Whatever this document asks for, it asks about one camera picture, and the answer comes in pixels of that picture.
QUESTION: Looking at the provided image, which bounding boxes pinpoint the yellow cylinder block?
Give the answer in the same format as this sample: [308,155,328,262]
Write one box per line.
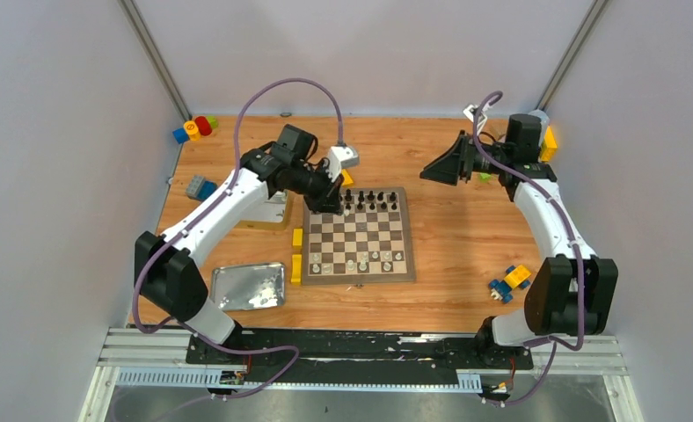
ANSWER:
[183,120,202,141]

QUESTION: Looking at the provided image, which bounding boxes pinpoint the small yellow rectangular block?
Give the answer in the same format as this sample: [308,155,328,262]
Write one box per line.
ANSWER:
[291,228,303,250]

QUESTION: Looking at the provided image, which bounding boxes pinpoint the yellow blue toy car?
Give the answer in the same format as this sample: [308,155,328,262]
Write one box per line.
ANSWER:
[489,265,531,303]

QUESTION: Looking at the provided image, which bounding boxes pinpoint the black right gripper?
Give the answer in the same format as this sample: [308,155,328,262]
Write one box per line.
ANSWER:
[419,130,511,186]

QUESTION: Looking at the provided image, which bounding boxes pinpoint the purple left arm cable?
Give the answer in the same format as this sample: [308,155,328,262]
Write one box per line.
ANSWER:
[132,77,347,403]

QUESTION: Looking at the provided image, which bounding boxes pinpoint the black chess pieces row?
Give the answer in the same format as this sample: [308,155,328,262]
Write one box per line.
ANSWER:
[340,189,400,213]

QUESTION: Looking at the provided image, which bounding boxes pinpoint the gray lego brick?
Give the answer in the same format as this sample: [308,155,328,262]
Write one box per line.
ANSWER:
[185,175,206,200]

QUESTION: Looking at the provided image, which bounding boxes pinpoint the yellow triangle frame block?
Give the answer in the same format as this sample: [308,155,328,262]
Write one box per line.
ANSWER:
[340,169,354,188]

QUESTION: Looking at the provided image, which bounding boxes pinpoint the yellow arch block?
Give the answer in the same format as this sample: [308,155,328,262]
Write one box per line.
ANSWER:
[290,253,303,285]

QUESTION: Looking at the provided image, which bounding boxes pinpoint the wooden chess board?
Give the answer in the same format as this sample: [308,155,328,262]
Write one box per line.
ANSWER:
[302,186,417,286]

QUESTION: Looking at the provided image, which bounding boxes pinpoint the green block at corner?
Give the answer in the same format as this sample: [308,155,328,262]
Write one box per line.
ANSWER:
[205,116,219,131]

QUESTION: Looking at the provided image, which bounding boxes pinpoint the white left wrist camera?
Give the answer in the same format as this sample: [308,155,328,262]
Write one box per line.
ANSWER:
[326,145,361,182]

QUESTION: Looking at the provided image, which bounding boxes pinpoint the red cylinder block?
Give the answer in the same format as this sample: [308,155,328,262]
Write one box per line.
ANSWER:
[194,116,213,136]

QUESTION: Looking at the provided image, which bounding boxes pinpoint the blue cube block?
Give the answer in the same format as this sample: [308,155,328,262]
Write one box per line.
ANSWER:
[172,127,190,144]

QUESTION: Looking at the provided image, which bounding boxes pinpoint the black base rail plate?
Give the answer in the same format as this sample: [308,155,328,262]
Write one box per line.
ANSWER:
[186,328,534,386]

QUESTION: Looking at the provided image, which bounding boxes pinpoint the blue lego brick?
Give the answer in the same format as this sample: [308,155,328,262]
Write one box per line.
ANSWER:
[196,180,217,201]

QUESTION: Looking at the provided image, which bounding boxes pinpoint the clear blue plastic container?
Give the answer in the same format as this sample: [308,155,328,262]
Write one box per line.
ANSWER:
[529,109,551,134]

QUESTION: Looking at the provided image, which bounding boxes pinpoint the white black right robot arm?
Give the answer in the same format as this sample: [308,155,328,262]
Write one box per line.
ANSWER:
[419,110,618,367]

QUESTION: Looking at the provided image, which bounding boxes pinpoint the gold tin with white pieces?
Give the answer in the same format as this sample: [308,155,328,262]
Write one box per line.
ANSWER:
[236,192,293,231]

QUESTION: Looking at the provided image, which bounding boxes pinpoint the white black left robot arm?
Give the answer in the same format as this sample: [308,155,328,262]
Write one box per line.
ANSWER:
[134,124,360,363]

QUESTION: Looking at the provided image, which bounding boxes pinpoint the yellow block at right wall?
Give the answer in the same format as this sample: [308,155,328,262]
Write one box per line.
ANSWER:
[539,127,558,163]

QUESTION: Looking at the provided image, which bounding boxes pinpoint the silver tin lid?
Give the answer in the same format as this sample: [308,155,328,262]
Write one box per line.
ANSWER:
[210,262,285,311]

